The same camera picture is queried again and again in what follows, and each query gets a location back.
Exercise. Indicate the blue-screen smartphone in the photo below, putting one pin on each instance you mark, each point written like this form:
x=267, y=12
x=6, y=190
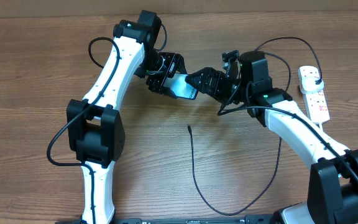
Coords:
x=180, y=88

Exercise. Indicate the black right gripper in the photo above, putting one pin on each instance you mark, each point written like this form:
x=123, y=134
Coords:
x=208, y=75

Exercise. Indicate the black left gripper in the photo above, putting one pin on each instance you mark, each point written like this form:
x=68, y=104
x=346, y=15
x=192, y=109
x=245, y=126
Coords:
x=174, y=59

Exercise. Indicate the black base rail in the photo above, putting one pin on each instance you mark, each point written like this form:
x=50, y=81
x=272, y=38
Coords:
x=194, y=221

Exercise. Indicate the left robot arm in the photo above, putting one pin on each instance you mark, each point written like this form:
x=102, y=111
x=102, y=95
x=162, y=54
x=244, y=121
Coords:
x=96, y=133

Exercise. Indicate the white power strip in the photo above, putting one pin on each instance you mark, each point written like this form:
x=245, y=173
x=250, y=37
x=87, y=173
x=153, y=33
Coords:
x=315, y=103

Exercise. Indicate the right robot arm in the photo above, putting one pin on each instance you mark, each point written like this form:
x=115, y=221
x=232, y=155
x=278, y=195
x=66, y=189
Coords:
x=333, y=185

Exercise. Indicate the white charger plug adapter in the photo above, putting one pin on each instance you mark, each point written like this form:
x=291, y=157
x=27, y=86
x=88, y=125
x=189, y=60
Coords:
x=309, y=85

